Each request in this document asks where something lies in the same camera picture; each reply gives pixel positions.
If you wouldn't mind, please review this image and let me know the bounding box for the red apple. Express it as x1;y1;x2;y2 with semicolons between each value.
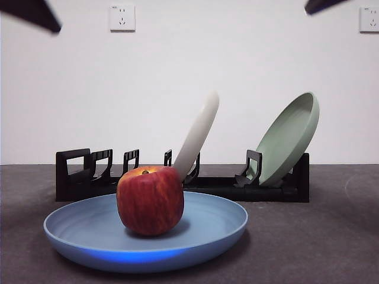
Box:
116;166;185;237

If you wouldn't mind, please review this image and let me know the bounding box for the blue plate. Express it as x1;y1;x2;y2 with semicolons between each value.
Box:
43;191;249;273

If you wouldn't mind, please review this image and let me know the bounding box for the green plate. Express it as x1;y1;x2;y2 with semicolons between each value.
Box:
255;91;320;188

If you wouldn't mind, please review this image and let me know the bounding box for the white plate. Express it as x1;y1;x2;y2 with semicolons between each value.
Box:
172;90;220;182

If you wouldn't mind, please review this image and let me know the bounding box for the black plate rack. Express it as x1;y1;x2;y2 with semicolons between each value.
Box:
55;147;311;204

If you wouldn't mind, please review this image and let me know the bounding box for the white wall socket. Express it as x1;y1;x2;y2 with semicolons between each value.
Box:
110;4;137;33
359;6;379;33

